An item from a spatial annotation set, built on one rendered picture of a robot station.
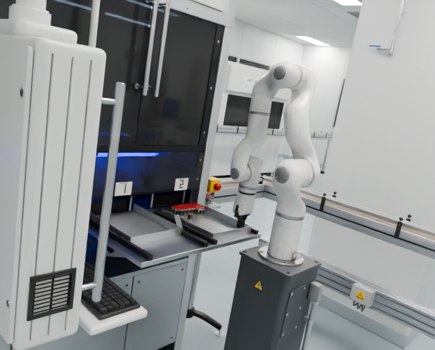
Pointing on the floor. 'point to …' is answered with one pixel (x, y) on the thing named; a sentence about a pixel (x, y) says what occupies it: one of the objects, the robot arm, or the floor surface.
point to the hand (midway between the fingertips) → (240, 223)
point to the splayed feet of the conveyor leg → (206, 320)
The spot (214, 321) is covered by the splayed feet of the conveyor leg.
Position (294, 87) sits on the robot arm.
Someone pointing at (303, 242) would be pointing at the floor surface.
